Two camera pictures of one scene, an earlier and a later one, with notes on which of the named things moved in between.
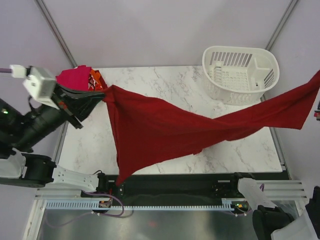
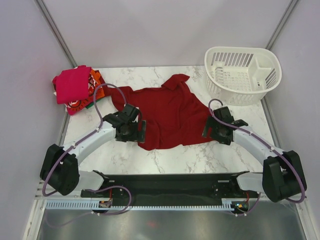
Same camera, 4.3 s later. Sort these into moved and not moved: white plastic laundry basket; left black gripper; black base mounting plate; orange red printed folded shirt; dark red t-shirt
Moved: left black gripper; dark red t-shirt
Not moved: orange red printed folded shirt; white plastic laundry basket; black base mounting plate
